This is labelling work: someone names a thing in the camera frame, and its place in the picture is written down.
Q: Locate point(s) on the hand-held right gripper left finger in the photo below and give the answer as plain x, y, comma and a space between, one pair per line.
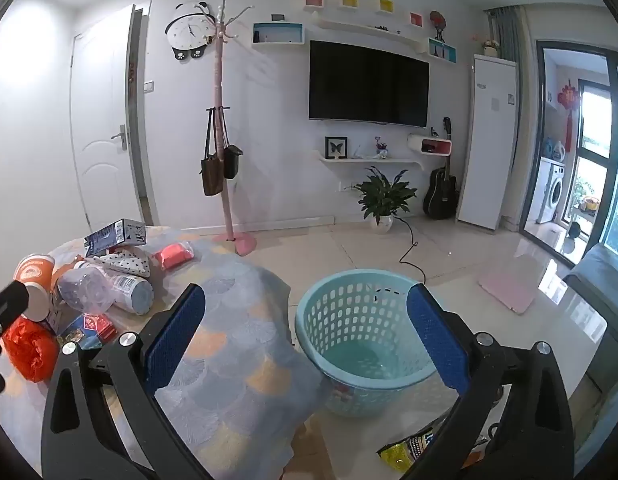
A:
174, 340

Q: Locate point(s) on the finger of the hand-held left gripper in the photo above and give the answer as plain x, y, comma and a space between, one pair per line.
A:
10, 302

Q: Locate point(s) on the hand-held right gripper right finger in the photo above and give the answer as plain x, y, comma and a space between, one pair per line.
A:
436, 340

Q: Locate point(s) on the orange white paper cup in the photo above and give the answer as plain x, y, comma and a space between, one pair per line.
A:
34, 272

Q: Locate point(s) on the teal plastic basket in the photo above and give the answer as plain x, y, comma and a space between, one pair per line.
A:
349, 320

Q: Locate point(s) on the red plastic bag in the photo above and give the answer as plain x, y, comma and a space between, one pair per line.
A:
31, 355

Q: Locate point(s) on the patterned grey tablecloth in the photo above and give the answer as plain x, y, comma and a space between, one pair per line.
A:
239, 360

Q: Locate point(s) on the clear plastic bottle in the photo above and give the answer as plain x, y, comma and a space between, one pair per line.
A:
84, 287

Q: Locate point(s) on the red and blue box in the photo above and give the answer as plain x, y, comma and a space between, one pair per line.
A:
91, 327

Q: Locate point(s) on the red packet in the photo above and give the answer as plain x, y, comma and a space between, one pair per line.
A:
173, 255

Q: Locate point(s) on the pink board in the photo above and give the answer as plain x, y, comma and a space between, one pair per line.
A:
506, 287

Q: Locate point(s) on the polka dot packet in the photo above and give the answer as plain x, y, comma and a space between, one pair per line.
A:
124, 262

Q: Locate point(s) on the blue carton box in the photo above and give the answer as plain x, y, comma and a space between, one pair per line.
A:
109, 237

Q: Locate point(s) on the yellow snack packet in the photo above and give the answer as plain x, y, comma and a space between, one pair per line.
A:
399, 455

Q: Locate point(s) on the black guitar bag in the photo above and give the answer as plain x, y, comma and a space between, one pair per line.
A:
440, 195

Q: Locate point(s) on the potted green plant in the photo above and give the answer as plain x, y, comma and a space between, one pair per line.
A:
384, 195

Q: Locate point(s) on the brown hanging bag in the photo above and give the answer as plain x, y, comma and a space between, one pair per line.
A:
211, 175

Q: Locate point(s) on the small black round object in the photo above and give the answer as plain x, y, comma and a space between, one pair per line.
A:
575, 230

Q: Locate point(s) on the grey sofa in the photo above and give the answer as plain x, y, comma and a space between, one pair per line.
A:
599, 270

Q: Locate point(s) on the white washing machine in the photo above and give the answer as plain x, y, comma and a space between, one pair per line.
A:
551, 195

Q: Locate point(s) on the black hanging bag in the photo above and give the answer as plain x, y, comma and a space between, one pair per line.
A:
232, 160

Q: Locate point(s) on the white floating shelf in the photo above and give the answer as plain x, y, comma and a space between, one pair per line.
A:
369, 160

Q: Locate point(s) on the small figurine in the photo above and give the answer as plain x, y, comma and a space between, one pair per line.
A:
380, 147

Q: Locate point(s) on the white and red box shelf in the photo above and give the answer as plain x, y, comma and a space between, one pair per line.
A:
429, 138

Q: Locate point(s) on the small yellow object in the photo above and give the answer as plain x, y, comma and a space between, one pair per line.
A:
588, 204

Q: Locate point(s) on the white door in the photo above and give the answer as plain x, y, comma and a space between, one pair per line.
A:
104, 110

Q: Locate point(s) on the framed butterfly picture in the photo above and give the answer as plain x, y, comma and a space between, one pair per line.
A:
335, 147

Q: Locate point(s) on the blue detergent bottle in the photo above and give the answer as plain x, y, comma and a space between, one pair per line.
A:
552, 149

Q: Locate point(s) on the pink coat rack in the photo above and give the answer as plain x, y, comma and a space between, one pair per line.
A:
219, 85

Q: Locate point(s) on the black sliding glass door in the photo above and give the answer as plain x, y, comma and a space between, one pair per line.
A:
609, 135

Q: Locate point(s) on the red knot ornament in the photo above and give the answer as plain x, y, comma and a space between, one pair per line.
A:
568, 97

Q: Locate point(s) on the small flower pot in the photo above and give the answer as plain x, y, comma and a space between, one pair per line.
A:
490, 49

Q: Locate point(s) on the grey curtain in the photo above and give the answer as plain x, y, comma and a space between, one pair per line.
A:
509, 30

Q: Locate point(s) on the round fan ornament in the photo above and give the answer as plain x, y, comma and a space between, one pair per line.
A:
437, 20

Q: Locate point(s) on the blue lined box shelf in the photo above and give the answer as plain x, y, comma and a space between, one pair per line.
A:
279, 25

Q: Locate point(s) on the wall power outlet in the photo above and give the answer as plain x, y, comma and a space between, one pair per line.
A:
346, 187

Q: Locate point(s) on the black wall television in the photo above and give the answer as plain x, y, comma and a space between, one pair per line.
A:
369, 82

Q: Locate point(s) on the panda wall clock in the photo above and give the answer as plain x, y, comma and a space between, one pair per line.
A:
189, 30

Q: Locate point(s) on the red wall cube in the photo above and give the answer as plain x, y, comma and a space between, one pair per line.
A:
416, 18
314, 0

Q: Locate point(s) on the long white wall shelf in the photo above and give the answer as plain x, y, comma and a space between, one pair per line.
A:
359, 26

